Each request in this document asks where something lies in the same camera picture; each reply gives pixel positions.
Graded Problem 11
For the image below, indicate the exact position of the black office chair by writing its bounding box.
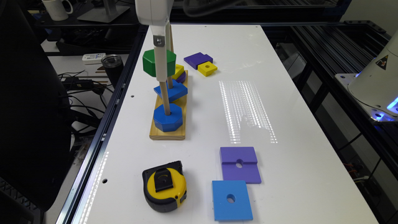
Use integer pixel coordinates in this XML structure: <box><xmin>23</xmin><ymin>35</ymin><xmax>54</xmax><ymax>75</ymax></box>
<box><xmin>1</xmin><ymin>0</ymin><xmax>72</xmax><ymax>211</ymax></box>

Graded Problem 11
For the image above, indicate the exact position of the monitor stand base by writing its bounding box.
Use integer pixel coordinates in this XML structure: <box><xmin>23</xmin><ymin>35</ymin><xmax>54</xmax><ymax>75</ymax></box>
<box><xmin>77</xmin><ymin>0</ymin><xmax>130</xmax><ymax>23</ymax></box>

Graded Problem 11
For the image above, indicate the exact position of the purple round block on peg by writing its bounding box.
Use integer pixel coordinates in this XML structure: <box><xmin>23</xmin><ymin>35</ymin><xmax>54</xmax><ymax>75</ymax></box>
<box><xmin>172</xmin><ymin>72</ymin><xmax>187</xmax><ymax>83</ymax></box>

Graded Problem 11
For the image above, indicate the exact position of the blue octagonal block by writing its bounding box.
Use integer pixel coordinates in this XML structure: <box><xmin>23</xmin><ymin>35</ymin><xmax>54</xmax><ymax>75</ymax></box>
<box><xmin>153</xmin><ymin>103</ymin><xmax>183</xmax><ymax>132</ymax></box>

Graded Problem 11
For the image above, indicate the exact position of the rear wooden peg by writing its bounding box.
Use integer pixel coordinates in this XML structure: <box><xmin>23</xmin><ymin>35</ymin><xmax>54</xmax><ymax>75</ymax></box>
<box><xmin>169</xmin><ymin>25</ymin><xmax>174</xmax><ymax>53</ymax></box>

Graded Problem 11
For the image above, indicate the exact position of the large purple square block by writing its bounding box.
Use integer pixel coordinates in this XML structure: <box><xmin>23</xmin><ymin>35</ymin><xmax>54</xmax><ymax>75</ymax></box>
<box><xmin>220</xmin><ymin>147</ymin><xmax>262</xmax><ymax>184</ymax></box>

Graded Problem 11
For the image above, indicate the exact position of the black power adapter with cables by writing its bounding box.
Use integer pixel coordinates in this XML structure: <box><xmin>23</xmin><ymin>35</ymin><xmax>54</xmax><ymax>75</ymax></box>
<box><xmin>58</xmin><ymin>70</ymin><xmax>113</xmax><ymax>95</ymax></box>

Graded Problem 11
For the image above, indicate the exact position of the wooden peg base board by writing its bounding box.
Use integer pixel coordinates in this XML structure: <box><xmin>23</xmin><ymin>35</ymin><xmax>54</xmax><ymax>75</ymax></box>
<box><xmin>149</xmin><ymin>70</ymin><xmax>189</xmax><ymax>141</ymax></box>

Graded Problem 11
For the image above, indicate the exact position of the blue square block on peg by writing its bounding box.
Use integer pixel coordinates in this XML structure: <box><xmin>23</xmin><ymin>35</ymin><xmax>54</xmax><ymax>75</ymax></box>
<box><xmin>165</xmin><ymin>80</ymin><xmax>188</xmax><ymax>103</ymax></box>

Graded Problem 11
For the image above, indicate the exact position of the black tumbler cup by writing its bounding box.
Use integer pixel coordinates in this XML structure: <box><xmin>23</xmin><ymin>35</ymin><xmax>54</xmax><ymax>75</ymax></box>
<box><xmin>101</xmin><ymin>54</ymin><xmax>124</xmax><ymax>87</ymax></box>

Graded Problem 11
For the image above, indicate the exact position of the middle wooden peg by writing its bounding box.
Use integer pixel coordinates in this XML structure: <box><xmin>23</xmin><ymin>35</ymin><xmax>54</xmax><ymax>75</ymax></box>
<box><xmin>167</xmin><ymin>77</ymin><xmax>174</xmax><ymax>89</ymax></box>

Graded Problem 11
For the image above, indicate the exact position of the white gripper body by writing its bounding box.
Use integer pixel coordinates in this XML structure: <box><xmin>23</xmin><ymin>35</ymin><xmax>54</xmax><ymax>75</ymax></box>
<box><xmin>135</xmin><ymin>0</ymin><xmax>173</xmax><ymax>26</ymax></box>

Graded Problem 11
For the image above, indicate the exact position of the wooden peg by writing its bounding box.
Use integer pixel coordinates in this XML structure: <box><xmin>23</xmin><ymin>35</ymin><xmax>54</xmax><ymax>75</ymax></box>
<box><xmin>169</xmin><ymin>25</ymin><xmax>174</xmax><ymax>53</ymax></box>
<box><xmin>159</xmin><ymin>82</ymin><xmax>171</xmax><ymax>116</ymax></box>
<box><xmin>167</xmin><ymin>77</ymin><xmax>174</xmax><ymax>89</ymax></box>

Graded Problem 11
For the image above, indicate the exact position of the yellow black tape measure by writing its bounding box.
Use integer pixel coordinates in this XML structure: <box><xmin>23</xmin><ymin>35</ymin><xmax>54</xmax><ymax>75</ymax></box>
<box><xmin>142</xmin><ymin>161</ymin><xmax>187</xmax><ymax>213</ymax></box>

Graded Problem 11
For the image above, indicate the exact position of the yellow square block on peg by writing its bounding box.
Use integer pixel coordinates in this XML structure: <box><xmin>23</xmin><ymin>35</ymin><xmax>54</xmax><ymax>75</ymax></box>
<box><xmin>172</xmin><ymin>64</ymin><xmax>185</xmax><ymax>80</ymax></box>

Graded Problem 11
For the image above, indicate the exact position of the front wooden peg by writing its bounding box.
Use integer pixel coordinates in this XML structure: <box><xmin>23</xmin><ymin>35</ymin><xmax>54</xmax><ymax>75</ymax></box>
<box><xmin>159</xmin><ymin>82</ymin><xmax>171</xmax><ymax>116</ymax></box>

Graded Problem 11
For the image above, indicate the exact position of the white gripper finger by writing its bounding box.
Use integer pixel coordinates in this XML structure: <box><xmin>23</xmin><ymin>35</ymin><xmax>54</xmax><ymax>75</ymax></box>
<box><xmin>150</xmin><ymin>25</ymin><xmax>167</xmax><ymax>82</ymax></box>
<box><xmin>165</xmin><ymin>24</ymin><xmax>171</xmax><ymax>50</ymax></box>

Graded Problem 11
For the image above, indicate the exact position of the large light blue square block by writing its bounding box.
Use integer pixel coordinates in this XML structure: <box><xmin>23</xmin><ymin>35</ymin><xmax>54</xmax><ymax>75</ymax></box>
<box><xmin>212</xmin><ymin>180</ymin><xmax>253</xmax><ymax>221</ymax></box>

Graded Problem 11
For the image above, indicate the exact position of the small purple stepped block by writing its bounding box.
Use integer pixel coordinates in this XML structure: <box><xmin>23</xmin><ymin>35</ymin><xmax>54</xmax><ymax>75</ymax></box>
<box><xmin>184</xmin><ymin>52</ymin><xmax>213</xmax><ymax>70</ymax></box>

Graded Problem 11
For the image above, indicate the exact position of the small yellow square block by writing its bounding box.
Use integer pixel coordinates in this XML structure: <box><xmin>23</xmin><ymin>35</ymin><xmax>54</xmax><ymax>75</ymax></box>
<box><xmin>197</xmin><ymin>62</ymin><xmax>218</xmax><ymax>77</ymax></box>

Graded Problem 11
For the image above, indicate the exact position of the white remote device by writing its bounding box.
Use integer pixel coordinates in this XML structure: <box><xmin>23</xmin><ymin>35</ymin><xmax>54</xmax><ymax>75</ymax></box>
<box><xmin>82</xmin><ymin>53</ymin><xmax>106</xmax><ymax>65</ymax></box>

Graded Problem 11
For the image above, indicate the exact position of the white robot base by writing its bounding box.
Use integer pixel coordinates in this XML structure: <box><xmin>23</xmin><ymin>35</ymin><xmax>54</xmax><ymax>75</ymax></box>
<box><xmin>335</xmin><ymin>34</ymin><xmax>397</xmax><ymax>123</ymax></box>

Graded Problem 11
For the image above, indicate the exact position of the green octagonal block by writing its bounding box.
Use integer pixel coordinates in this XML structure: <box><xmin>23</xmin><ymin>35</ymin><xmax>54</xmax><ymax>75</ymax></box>
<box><xmin>142</xmin><ymin>49</ymin><xmax>177</xmax><ymax>77</ymax></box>

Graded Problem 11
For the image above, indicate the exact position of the white mug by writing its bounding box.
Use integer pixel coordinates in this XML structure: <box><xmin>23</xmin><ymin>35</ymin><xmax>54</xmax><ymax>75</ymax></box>
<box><xmin>42</xmin><ymin>0</ymin><xmax>73</xmax><ymax>21</ymax></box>

